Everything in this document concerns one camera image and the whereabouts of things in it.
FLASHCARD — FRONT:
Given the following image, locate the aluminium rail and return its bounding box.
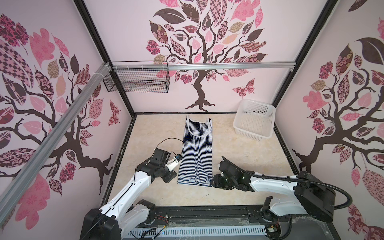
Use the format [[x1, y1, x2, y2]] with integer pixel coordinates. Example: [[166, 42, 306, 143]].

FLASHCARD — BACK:
[[113, 62, 296, 71], [1, 62, 111, 224]]

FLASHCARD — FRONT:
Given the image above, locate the left thin black cable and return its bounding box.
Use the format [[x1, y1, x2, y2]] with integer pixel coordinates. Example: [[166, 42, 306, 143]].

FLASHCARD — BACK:
[[154, 137, 186, 157]]

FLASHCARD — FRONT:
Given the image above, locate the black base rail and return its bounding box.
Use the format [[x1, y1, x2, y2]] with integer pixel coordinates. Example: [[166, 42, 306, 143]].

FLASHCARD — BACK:
[[86, 203, 328, 226]]

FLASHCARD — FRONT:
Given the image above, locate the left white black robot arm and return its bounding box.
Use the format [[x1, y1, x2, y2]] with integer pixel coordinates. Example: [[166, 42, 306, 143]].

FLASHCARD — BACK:
[[80, 158, 181, 240]]

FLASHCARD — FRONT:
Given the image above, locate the black wire mesh basket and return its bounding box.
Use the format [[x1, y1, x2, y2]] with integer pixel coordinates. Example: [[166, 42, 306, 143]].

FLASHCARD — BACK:
[[103, 60, 171, 94]]

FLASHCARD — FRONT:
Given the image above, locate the right black corrugated cable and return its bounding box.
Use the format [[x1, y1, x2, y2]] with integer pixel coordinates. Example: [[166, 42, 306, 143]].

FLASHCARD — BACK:
[[221, 156, 353, 211]]

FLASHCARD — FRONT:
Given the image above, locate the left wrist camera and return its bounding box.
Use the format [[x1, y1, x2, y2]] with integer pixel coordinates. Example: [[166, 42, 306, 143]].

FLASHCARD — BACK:
[[150, 148, 183, 172]]

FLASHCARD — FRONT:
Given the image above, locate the back aluminium rail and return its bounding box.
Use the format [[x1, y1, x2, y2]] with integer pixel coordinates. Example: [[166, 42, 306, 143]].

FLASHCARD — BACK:
[[113, 62, 296, 71]]

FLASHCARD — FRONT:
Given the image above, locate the left aluminium rail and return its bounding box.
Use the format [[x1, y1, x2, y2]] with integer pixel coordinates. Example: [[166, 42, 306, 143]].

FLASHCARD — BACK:
[[1, 62, 111, 224]]

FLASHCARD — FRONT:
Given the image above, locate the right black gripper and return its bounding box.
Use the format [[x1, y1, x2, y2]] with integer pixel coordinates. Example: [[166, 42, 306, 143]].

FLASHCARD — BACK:
[[207, 174, 236, 189]]

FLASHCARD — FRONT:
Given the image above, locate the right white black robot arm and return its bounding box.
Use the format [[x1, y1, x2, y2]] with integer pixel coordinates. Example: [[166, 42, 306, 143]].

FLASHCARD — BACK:
[[211, 158, 336, 223]]

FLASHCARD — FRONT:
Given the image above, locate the white slotted cable duct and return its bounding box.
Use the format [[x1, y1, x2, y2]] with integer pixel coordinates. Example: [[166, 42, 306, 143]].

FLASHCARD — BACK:
[[123, 226, 267, 240]]

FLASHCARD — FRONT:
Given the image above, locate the white plastic laundry basket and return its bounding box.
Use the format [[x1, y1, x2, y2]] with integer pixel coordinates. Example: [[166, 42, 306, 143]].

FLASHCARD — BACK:
[[233, 99, 276, 141]]

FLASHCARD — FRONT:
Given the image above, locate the blue white striped tank top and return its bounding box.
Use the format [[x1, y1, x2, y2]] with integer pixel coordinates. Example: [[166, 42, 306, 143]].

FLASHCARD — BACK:
[[178, 117, 213, 187]]

